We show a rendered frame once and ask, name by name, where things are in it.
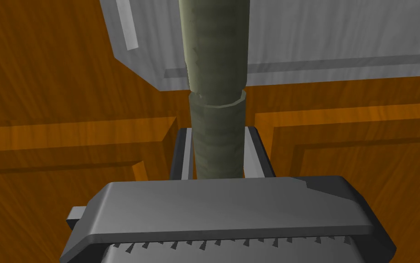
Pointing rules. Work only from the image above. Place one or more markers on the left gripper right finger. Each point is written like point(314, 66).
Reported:
point(256, 157)

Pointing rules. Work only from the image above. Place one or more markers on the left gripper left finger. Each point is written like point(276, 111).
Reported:
point(181, 157)

